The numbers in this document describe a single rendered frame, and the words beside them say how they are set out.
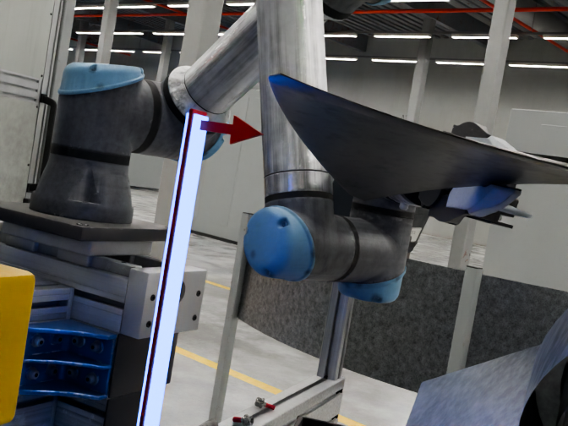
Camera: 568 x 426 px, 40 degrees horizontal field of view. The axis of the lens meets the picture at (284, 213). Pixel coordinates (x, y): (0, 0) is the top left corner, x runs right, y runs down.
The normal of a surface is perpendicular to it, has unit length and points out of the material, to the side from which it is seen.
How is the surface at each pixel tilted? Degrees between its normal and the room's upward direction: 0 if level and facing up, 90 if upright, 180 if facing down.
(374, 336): 90
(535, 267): 90
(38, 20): 90
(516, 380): 55
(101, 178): 72
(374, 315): 90
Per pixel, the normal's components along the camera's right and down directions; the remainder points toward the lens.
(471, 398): -0.69, -0.69
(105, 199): 0.60, -0.16
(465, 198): -0.94, -0.25
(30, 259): -0.48, -0.04
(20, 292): 0.90, 0.18
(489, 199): -0.74, 0.37
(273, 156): -0.65, -0.10
